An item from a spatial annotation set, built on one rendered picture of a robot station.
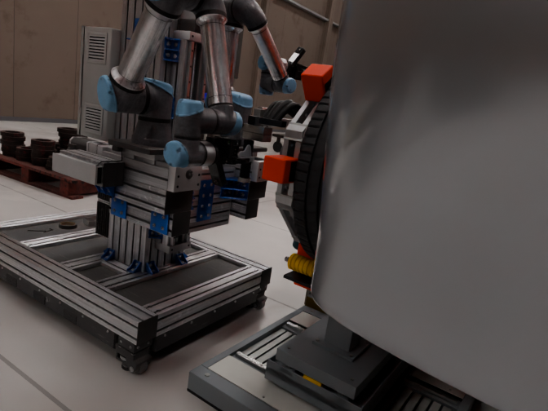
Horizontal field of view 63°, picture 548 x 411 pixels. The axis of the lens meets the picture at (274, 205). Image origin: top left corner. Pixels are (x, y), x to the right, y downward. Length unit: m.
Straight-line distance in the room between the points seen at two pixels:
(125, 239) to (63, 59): 8.00
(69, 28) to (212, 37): 8.64
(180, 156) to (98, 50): 0.95
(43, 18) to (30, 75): 1.06
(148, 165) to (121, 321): 0.57
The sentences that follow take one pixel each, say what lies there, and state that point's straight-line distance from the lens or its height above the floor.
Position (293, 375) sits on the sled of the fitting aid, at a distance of 1.60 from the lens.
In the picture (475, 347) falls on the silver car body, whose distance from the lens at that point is 0.49.
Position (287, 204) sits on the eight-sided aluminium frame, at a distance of 1.36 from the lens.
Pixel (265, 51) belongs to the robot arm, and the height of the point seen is 1.25.
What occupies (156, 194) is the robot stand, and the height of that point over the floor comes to 0.66.
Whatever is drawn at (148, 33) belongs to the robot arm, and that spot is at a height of 1.18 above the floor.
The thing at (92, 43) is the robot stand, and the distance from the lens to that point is 2.16.
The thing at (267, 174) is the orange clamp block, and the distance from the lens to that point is 1.28.
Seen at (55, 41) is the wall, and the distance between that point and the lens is 9.85.
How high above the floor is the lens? 1.04
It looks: 13 degrees down
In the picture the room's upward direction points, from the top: 8 degrees clockwise
